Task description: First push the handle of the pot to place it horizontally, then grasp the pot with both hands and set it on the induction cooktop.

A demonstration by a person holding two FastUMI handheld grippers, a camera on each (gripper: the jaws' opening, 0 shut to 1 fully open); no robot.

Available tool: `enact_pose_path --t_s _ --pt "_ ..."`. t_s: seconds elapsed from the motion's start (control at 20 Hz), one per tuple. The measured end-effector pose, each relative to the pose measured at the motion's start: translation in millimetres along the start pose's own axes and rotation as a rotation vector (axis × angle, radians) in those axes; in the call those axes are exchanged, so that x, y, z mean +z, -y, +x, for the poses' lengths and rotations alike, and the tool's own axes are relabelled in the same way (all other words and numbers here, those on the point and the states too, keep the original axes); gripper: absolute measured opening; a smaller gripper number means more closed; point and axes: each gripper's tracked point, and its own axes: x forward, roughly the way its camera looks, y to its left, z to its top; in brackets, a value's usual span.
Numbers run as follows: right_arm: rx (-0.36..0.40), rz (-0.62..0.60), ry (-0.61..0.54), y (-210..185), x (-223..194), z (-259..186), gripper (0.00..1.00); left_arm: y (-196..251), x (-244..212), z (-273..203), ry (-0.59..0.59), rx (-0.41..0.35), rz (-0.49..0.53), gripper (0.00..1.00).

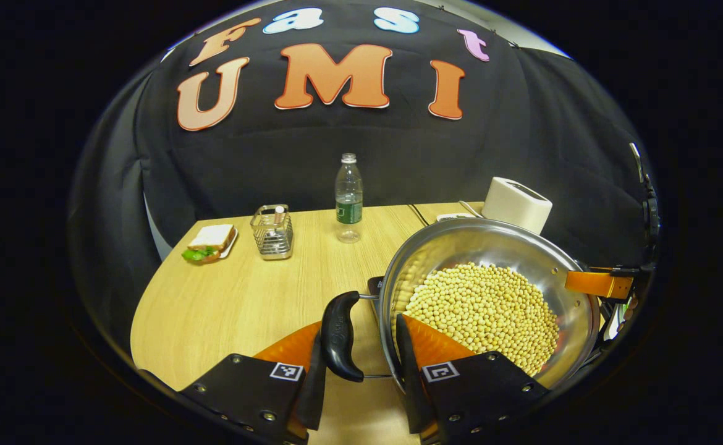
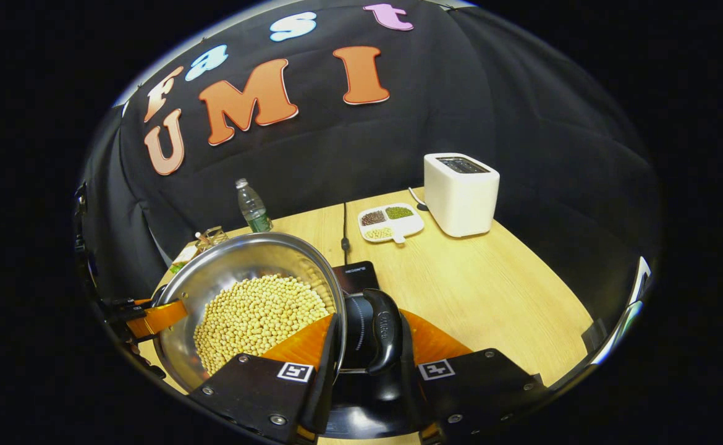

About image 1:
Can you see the pink stick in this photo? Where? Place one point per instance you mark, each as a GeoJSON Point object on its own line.
{"type": "Point", "coordinates": [279, 214]}

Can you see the clear plastic water bottle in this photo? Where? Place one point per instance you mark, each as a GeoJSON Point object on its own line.
{"type": "Point", "coordinates": [349, 198]}

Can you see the pile of yellow soybeans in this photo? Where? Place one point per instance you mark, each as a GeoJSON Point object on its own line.
{"type": "Point", "coordinates": [491, 309]}

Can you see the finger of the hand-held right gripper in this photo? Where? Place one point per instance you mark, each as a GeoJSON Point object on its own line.
{"type": "Point", "coordinates": [596, 284]}

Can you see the sandwich on white plate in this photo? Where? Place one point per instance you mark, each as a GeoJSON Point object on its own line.
{"type": "Point", "coordinates": [213, 236]}

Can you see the white toaster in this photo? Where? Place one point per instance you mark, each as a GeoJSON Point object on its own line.
{"type": "Point", "coordinates": [516, 204]}

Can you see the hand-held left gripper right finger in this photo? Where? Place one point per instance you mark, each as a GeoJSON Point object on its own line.
{"type": "Point", "coordinates": [408, 383]}

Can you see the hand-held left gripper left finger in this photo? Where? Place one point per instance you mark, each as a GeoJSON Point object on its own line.
{"type": "Point", "coordinates": [312, 402]}

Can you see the grey metal stand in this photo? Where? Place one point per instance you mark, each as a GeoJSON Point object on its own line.
{"type": "Point", "coordinates": [652, 210]}

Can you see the black backdrop cloth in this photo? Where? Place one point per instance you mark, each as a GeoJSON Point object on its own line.
{"type": "Point", "coordinates": [398, 161]}

